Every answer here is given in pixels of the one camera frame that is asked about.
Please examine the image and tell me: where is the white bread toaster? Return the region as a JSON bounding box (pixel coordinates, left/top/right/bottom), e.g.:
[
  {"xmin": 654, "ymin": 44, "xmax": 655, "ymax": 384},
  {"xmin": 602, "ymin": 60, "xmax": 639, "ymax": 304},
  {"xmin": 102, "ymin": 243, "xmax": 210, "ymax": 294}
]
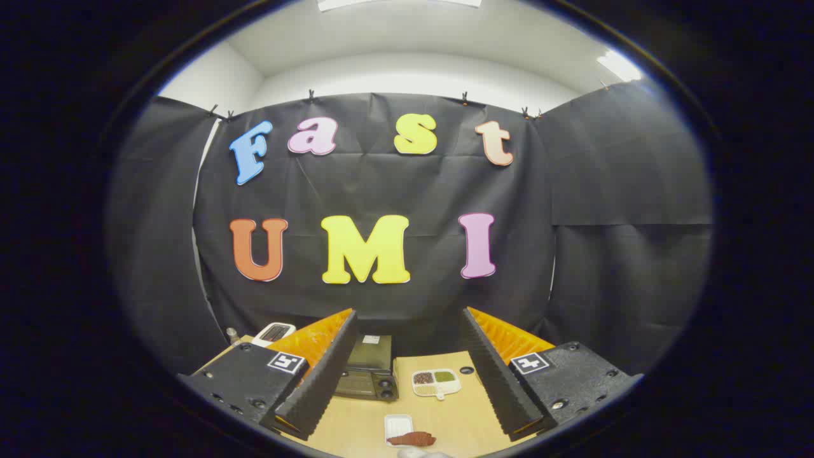
[{"xmin": 252, "ymin": 323, "xmax": 297, "ymax": 347}]

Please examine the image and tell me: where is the reddish-brown meat steak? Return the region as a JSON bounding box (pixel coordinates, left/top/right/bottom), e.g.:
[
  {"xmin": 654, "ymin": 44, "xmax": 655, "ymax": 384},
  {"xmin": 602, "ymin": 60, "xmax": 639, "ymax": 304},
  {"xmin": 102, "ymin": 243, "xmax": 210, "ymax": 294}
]
[{"xmin": 387, "ymin": 431, "xmax": 438, "ymax": 447}]

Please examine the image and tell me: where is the black toaster oven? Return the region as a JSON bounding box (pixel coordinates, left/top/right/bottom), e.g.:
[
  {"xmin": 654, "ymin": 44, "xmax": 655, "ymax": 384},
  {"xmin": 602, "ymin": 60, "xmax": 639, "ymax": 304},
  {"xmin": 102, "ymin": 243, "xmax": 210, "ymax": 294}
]
[{"xmin": 332, "ymin": 335, "xmax": 399, "ymax": 402}]

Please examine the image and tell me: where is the white rectangular tray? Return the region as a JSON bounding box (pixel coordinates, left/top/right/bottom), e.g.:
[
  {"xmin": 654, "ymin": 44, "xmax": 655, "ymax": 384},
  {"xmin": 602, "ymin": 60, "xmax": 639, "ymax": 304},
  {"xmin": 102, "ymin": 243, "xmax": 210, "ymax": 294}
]
[{"xmin": 384, "ymin": 414, "xmax": 414, "ymax": 446}]

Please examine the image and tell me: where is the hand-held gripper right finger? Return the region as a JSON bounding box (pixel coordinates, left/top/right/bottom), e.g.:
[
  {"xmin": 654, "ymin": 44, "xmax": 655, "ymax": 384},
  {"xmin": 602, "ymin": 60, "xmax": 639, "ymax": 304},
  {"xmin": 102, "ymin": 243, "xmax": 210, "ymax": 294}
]
[{"xmin": 461, "ymin": 307, "xmax": 643, "ymax": 442}]

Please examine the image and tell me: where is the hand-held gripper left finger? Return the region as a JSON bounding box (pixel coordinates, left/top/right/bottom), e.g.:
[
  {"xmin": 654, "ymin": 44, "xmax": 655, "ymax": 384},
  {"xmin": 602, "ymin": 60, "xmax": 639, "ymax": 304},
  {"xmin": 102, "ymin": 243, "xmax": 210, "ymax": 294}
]
[{"xmin": 177, "ymin": 309, "xmax": 359, "ymax": 441}]

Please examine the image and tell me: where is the ceiling light panel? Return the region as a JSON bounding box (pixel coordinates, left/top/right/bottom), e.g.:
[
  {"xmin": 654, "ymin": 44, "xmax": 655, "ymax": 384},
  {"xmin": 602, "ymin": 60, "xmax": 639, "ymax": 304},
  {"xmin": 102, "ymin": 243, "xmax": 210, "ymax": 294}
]
[
  {"xmin": 317, "ymin": 0, "xmax": 483, "ymax": 12},
  {"xmin": 597, "ymin": 50, "xmax": 643, "ymax": 82}
]

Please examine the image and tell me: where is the white divided dish of beans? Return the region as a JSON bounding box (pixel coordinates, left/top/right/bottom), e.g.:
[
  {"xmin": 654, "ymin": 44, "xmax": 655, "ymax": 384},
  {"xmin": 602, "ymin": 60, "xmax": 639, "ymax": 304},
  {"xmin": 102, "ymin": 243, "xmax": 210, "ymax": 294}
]
[{"xmin": 411, "ymin": 368, "xmax": 462, "ymax": 401}]

